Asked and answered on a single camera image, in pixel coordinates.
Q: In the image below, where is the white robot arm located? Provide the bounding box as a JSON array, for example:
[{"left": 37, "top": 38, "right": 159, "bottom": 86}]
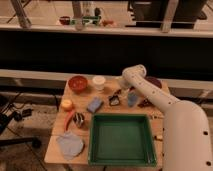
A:
[{"left": 118, "top": 64, "right": 213, "bottom": 171}]

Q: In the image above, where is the white cup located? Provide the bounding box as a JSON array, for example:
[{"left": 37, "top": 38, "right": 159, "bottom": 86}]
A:
[{"left": 92, "top": 76, "right": 106, "bottom": 91}]

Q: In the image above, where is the blue sponge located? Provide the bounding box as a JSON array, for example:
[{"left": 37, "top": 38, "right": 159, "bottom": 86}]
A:
[{"left": 87, "top": 97, "right": 103, "bottom": 113}]

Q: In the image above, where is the red-orange bowl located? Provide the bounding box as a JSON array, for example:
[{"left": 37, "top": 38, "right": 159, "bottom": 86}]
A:
[{"left": 68, "top": 75, "right": 88, "bottom": 93}]

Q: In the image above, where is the yellow round fruit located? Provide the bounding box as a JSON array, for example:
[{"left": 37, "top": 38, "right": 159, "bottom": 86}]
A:
[{"left": 61, "top": 99, "right": 73, "bottom": 111}]

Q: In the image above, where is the purple bowl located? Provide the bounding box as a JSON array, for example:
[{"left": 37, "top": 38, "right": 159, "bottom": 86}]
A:
[{"left": 145, "top": 76, "right": 162, "bottom": 89}]

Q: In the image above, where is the red chili pepper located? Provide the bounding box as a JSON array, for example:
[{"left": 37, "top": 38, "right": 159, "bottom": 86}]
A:
[{"left": 64, "top": 110, "right": 76, "bottom": 132}]

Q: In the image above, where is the green plastic tray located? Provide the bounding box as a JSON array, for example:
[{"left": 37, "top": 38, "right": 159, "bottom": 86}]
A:
[{"left": 88, "top": 114, "right": 157, "bottom": 167}]

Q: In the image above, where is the small metal fork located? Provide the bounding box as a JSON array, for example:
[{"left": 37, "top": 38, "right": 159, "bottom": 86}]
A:
[{"left": 150, "top": 115, "right": 164, "bottom": 119}]

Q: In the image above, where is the grey-blue cloth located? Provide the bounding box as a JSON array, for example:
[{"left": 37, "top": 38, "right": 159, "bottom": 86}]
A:
[{"left": 56, "top": 132, "right": 84, "bottom": 160}]

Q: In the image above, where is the yellow banana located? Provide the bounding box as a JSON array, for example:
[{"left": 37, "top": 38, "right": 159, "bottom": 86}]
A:
[{"left": 154, "top": 135, "right": 163, "bottom": 141}]

